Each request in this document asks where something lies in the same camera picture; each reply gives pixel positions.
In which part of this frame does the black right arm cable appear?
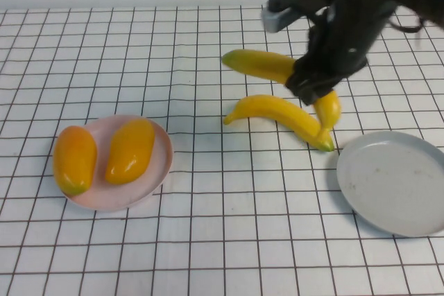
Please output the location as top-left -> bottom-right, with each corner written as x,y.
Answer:
387,10 -> 434,48

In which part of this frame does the yellow mango with orange blush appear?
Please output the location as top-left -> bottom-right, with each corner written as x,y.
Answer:
52,125 -> 98,197

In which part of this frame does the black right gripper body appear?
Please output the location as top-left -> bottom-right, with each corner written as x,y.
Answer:
297,0 -> 404,78

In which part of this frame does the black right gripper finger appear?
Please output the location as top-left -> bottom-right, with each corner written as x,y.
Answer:
313,75 -> 345,105
284,61 -> 324,105

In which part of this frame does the yellow plastic banana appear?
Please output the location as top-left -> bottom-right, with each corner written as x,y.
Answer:
221,49 -> 343,138
223,94 -> 336,153

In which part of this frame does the glossy yellow mango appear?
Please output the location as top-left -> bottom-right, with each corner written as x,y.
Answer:
104,119 -> 156,186

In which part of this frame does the pink round plate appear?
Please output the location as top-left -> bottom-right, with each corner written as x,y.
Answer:
55,114 -> 175,213

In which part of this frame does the grey round plate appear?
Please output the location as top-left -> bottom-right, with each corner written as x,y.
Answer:
336,130 -> 444,238

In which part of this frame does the white grid pattern tablecloth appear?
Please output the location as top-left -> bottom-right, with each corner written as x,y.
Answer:
0,0 -> 444,296

